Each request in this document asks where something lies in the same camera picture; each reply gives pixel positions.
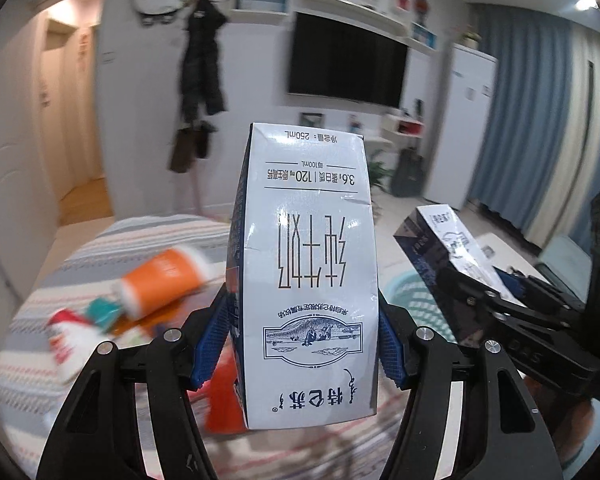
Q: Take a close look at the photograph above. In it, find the light blue laundry basket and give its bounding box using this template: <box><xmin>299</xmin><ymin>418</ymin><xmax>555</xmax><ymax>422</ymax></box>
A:
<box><xmin>382</xmin><ymin>270</ymin><xmax>456</xmax><ymax>344</ymax></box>

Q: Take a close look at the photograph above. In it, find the blue curtain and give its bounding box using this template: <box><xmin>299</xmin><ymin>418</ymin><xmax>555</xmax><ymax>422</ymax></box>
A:
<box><xmin>469</xmin><ymin>4</ymin><xmax>600</xmax><ymax>250</ymax></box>

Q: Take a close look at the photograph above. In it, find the white milk carton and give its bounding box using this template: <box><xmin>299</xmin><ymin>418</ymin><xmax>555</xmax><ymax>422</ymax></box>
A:
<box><xmin>225</xmin><ymin>122</ymin><xmax>379</xmax><ymax>430</ymax></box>

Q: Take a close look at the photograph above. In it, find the white door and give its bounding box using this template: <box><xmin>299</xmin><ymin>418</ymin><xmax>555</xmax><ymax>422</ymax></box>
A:
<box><xmin>0</xmin><ymin>6</ymin><xmax>57</xmax><ymax>300</ymax></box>

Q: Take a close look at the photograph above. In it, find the brown hanging bag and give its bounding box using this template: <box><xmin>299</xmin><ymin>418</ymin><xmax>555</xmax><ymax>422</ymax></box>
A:
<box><xmin>169</xmin><ymin>127</ymin><xmax>195</xmax><ymax>174</ymax></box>

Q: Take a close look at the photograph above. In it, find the black wall television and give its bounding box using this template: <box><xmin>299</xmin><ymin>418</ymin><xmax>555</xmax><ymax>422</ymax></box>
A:
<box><xmin>288</xmin><ymin>13</ymin><xmax>408</xmax><ymax>108</ymax></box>

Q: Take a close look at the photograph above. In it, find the green potted plant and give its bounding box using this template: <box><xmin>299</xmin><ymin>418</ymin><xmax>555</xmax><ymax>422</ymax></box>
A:
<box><xmin>367</xmin><ymin>150</ymin><xmax>392</xmax><ymax>192</ymax></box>

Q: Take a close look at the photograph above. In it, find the dark blue milk carton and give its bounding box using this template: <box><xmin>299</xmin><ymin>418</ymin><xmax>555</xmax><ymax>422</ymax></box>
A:
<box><xmin>394</xmin><ymin>205</ymin><xmax>520</xmax><ymax>347</ymax></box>

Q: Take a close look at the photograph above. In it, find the orange paper cup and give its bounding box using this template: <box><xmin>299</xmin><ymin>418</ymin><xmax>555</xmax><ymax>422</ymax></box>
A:
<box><xmin>114</xmin><ymin>244</ymin><xmax>214</xmax><ymax>321</ymax></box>

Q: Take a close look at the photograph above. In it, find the white wall shelf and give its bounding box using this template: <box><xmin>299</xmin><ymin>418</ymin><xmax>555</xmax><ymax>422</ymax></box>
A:
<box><xmin>308</xmin><ymin>0</ymin><xmax>437</xmax><ymax>55</ymax></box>

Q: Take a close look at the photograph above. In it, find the white refrigerator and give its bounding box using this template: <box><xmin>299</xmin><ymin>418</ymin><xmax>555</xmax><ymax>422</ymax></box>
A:
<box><xmin>422</xmin><ymin>44</ymin><xmax>498</xmax><ymax>210</ymax></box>

